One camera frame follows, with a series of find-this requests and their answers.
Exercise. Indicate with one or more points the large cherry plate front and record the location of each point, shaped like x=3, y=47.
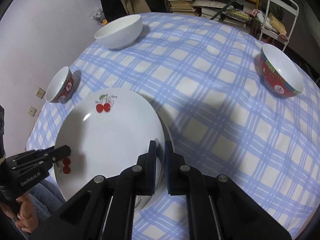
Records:
x=100, y=132

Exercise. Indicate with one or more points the light blue fleece sleeve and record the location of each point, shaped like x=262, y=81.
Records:
x=46, y=198

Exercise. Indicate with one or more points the large red patterned bowl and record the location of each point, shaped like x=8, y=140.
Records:
x=279, y=73

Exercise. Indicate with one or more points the plastic bag of items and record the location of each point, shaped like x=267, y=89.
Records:
x=99, y=16

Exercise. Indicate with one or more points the wooden bookshelf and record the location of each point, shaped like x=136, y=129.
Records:
x=233, y=13

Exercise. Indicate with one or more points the wall socket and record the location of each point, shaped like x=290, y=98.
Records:
x=40, y=93
x=32, y=111

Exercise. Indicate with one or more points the small red patterned bowl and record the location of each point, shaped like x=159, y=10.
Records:
x=60, y=87

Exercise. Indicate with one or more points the white utility cart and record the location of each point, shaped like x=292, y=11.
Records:
x=279, y=21

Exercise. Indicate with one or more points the blue checkered tablecloth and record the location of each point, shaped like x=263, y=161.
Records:
x=203, y=78

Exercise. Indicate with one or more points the plain white bowl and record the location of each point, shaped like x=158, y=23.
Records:
x=121, y=32

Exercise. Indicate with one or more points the person's left hand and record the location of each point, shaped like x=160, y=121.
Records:
x=27, y=219

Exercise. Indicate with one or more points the upper wall socket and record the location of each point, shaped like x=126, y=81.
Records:
x=40, y=93

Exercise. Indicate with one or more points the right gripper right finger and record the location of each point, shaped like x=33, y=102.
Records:
x=216, y=207

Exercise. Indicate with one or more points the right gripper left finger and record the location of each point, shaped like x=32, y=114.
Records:
x=104, y=208

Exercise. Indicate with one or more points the lower wall socket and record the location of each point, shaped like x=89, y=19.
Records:
x=32, y=111

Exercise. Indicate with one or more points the stack of books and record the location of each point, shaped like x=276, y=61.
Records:
x=182, y=7

